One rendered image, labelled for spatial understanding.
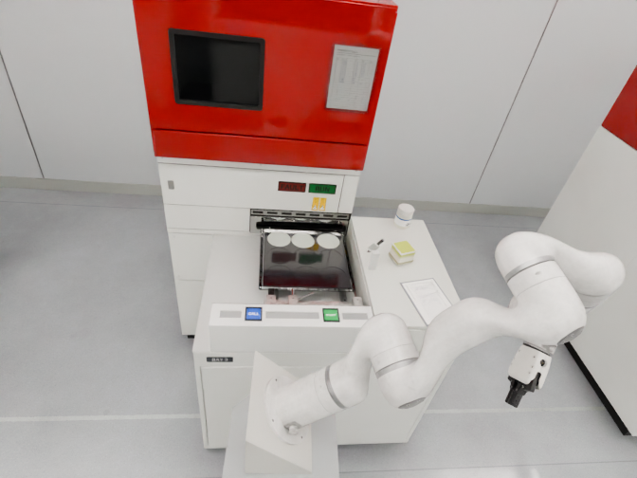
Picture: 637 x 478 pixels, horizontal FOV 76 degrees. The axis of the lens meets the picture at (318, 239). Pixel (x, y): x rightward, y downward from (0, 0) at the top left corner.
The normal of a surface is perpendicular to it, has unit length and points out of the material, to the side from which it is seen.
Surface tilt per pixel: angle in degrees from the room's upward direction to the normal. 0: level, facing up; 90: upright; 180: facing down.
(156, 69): 90
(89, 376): 0
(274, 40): 90
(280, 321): 0
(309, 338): 90
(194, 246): 90
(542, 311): 62
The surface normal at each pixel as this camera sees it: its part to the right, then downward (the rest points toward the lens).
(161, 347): 0.12, -0.77
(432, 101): 0.08, 0.64
